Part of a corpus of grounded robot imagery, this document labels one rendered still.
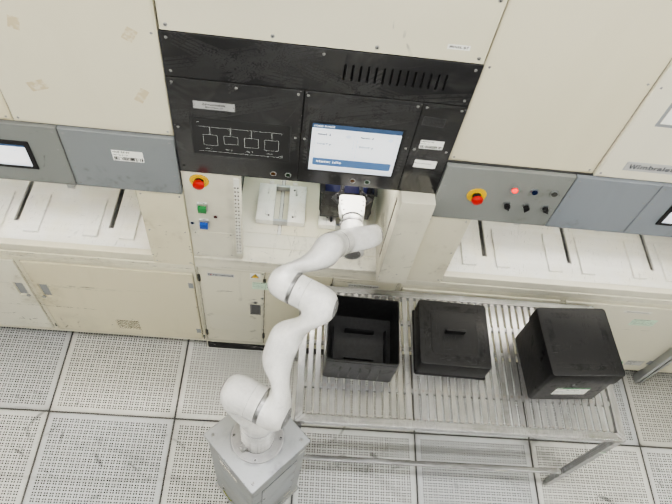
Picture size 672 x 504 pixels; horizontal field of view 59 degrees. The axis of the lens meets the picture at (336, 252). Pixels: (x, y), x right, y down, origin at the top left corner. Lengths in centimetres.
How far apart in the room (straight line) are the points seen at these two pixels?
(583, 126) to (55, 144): 166
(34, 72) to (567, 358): 201
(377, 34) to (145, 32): 61
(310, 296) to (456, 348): 86
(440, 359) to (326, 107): 111
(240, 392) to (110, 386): 145
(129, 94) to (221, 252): 84
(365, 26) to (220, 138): 60
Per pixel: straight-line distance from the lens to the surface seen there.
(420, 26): 166
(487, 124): 193
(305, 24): 166
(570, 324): 250
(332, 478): 308
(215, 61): 177
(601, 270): 291
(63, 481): 319
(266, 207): 263
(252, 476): 228
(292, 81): 178
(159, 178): 215
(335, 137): 191
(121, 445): 317
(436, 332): 246
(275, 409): 189
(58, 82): 197
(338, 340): 246
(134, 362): 331
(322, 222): 260
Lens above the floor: 298
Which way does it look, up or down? 56 degrees down
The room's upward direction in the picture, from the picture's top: 11 degrees clockwise
